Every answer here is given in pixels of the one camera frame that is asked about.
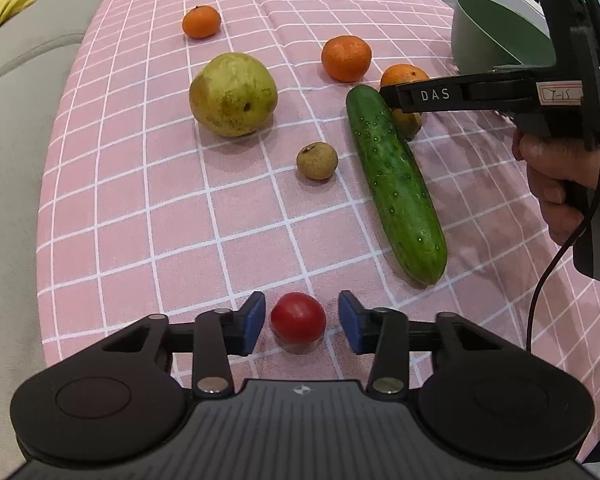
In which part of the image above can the yellow-green pear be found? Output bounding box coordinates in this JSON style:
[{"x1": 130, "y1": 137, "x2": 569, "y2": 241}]
[{"x1": 189, "y1": 53, "x2": 279, "y2": 138}]

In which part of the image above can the green bowl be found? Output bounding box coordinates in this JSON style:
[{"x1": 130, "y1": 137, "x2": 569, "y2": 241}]
[{"x1": 451, "y1": 0, "x2": 556, "y2": 74}]

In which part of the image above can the pink checked tablecloth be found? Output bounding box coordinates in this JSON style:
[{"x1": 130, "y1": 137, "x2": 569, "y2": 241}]
[{"x1": 35, "y1": 0, "x2": 600, "y2": 463}]

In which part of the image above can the orange mandarin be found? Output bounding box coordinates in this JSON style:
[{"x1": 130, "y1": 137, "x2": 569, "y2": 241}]
[
  {"x1": 321, "y1": 35, "x2": 372, "y2": 83},
  {"x1": 380, "y1": 64, "x2": 431, "y2": 141},
  {"x1": 182, "y1": 5, "x2": 222, "y2": 39}
]

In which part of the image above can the person's right hand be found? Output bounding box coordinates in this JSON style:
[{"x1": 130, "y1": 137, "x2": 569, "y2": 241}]
[{"x1": 511, "y1": 124, "x2": 600, "y2": 247}]

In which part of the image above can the beige sofa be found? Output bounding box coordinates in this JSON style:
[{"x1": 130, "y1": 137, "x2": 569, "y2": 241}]
[{"x1": 0, "y1": 0, "x2": 131, "y2": 480}]

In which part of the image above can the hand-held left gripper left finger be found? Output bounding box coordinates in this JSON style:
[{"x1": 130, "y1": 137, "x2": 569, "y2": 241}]
[{"x1": 101, "y1": 291, "x2": 267, "y2": 397}]

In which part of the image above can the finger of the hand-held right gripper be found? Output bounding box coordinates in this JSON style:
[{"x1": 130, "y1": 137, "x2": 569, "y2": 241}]
[{"x1": 379, "y1": 71, "x2": 537, "y2": 115}]

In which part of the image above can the black cable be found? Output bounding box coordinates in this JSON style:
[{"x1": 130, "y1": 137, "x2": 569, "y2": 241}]
[{"x1": 526, "y1": 125, "x2": 600, "y2": 356}]

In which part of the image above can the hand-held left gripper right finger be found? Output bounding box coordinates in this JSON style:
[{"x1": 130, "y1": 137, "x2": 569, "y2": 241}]
[{"x1": 338, "y1": 290, "x2": 506, "y2": 395}]

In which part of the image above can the red tomato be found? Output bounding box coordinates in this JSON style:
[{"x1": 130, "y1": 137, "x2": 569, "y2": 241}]
[{"x1": 270, "y1": 292, "x2": 327, "y2": 346}]

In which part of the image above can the green cucumber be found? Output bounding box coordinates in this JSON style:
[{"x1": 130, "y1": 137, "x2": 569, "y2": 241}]
[{"x1": 345, "y1": 85, "x2": 448, "y2": 286}]

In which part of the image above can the small brown longan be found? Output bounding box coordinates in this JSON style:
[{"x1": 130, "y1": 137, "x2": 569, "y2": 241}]
[{"x1": 296, "y1": 143, "x2": 339, "y2": 181}]

